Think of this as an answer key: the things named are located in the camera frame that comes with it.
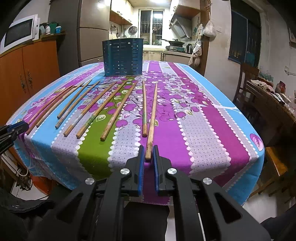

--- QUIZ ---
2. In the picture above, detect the grey-brown chopstick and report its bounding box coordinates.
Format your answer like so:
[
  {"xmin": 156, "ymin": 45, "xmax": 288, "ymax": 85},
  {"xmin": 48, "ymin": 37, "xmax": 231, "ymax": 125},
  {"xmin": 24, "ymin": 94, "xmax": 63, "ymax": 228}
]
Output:
[{"xmin": 55, "ymin": 80, "xmax": 101, "ymax": 130}]

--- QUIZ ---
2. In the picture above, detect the wooden chopstick green band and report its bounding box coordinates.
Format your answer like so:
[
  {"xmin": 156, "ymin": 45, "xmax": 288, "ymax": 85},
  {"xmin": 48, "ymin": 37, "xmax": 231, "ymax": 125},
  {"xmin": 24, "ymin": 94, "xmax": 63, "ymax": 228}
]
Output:
[{"xmin": 142, "ymin": 81, "xmax": 147, "ymax": 138}]

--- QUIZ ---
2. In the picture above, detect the wooden chopstick painted tip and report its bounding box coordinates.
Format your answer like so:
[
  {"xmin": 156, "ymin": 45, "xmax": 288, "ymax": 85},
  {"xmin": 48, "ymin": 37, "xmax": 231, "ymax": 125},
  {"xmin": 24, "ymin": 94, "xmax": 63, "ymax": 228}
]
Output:
[{"xmin": 63, "ymin": 81, "xmax": 118, "ymax": 138}]

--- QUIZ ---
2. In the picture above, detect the dark red-brown chopstick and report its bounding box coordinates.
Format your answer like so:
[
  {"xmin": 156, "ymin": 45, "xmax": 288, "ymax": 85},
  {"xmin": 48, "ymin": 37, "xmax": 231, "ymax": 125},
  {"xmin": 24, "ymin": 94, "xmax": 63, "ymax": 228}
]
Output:
[{"xmin": 26, "ymin": 85, "xmax": 77, "ymax": 135}]

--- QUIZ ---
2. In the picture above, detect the light wooden chopstick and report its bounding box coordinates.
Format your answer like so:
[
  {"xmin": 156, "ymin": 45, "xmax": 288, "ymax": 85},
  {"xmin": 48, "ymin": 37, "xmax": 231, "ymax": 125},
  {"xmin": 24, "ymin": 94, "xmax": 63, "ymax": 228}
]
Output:
[{"xmin": 100, "ymin": 81, "xmax": 137, "ymax": 141}]

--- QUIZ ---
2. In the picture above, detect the short tan chopstick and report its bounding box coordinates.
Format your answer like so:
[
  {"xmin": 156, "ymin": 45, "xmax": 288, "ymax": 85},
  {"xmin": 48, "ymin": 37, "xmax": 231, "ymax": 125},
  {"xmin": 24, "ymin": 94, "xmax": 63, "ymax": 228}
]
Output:
[{"xmin": 57, "ymin": 80, "xmax": 91, "ymax": 120}]

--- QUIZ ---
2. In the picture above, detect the brown chopstick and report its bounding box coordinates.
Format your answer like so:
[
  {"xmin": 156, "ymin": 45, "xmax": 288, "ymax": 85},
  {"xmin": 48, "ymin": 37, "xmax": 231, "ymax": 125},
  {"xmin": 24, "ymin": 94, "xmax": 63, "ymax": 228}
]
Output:
[{"xmin": 36, "ymin": 82, "xmax": 84, "ymax": 127}]

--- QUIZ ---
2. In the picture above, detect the kitchen range hood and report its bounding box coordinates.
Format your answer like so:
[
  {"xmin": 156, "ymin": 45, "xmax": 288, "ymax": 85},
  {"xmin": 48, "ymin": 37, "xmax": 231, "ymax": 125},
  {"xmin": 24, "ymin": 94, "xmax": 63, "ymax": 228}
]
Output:
[{"xmin": 170, "ymin": 16, "xmax": 192, "ymax": 40}]

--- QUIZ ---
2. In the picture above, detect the orange wooden cabinet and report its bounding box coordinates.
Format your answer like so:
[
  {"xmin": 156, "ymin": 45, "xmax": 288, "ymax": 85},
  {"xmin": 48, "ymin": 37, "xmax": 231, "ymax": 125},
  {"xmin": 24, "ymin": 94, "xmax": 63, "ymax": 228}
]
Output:
[{"xmin": 0, "ymin": 32, "xmax": 66, "ymax": 125}]

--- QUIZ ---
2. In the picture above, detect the colourful floral striped tablecloth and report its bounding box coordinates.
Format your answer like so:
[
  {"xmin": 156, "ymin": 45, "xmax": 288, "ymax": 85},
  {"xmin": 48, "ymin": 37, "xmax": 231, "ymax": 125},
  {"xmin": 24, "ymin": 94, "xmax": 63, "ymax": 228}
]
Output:
[{"xmin": 8, "ymin": 61, "xmax": 264, "ymax": 204}]

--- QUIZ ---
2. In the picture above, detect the white microwave oven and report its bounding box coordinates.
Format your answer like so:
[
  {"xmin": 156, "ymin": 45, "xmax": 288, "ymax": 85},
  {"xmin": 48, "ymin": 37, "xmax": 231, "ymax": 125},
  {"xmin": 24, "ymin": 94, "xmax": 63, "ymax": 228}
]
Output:
[{"xmin": 1, "ymin": 14, "xmax": 40, "ymax": 54}]

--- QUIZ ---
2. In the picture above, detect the small wooden stool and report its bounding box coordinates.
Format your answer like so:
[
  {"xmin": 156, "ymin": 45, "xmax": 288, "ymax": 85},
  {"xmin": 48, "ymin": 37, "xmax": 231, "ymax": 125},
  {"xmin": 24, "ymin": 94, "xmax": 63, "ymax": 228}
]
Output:
[{"xmin": 249, "ymin": 147, "xmax": 292, "ymax": 197}]

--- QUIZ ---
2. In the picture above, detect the blue perforated utensil holder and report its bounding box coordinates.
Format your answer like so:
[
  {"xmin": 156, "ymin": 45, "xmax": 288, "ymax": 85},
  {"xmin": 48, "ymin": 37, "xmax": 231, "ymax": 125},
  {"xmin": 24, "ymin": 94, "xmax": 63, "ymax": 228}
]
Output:
[{"xmin": 102, "ymin": 38, "xmax": 144, "ymax": 77}]

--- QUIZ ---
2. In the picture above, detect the grey brown refrigerator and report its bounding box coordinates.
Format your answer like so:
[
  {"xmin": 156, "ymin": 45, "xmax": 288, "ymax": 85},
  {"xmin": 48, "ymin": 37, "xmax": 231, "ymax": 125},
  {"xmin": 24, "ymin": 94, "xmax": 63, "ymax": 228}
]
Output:
[{"xmin": 49, "ymin": 0, "xmax": 111, "ymax": 75}]

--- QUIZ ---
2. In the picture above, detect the dark wooden side table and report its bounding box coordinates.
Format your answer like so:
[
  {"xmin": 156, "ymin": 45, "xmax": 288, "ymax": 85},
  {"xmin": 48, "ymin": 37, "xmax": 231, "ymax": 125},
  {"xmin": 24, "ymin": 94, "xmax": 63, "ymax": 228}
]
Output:
[{"xmin": 246, "ymin": 81, "xmax": 295, "ymax": 147}]

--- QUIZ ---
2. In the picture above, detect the electric kettle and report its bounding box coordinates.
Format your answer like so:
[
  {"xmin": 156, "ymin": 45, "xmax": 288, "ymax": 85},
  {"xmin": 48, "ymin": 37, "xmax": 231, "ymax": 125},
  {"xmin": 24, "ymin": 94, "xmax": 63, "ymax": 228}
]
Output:
[{"xmin": 185, "ymin": 44, "xmax": 193, "ymax": 54}]

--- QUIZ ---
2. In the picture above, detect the black wok on stove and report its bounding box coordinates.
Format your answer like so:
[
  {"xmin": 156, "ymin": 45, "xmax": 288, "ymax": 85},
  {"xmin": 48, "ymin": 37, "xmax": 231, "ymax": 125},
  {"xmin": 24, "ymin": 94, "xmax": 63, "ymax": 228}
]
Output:
[{"xmin": 162, "ymin": 39, "xmax": 185, "ymax": 47}]

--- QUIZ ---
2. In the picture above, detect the wooden chair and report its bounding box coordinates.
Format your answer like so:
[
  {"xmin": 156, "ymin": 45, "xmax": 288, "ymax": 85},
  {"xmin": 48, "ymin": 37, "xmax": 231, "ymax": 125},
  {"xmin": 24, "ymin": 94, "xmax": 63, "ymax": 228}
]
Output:
[{"xmin": 232, "ymin": 63, "xmax": 259, "ymax": 104}]

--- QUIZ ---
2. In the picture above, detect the white plastic bag hanging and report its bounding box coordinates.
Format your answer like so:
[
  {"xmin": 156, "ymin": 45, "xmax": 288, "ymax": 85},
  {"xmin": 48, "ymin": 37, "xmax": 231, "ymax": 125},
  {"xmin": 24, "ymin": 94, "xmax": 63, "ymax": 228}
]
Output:
[{"xmin": 203, "ymin": 20, "xmax": 216, "ymax": 38}]

